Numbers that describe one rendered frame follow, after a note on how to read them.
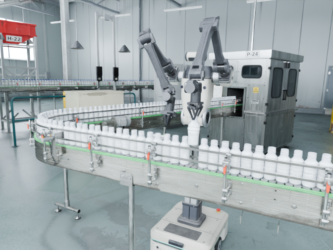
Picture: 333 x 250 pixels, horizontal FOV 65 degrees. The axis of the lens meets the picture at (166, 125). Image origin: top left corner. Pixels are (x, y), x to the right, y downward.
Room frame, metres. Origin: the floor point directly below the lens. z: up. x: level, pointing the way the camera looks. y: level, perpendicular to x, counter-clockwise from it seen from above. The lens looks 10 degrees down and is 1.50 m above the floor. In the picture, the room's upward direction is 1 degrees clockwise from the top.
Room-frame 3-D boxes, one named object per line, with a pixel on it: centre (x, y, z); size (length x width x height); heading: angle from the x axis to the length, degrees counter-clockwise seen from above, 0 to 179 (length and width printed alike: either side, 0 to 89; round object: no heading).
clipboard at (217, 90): (5.40, -1.03, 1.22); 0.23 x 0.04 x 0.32; 45
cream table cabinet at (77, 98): (5.76, 1.57, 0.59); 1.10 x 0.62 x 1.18; 135
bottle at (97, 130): (1.79, 0.48, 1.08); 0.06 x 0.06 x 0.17
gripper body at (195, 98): (1.47, -0.16, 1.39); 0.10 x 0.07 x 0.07; 153
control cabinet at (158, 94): (7.95, -0.05, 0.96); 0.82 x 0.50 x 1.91; 135
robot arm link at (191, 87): (1.43, -0.14, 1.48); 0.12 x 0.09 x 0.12; 154
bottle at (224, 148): (1.39, -0.32, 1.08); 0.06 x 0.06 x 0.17
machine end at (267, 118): (5.66, -1.86, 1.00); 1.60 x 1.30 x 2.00; 135
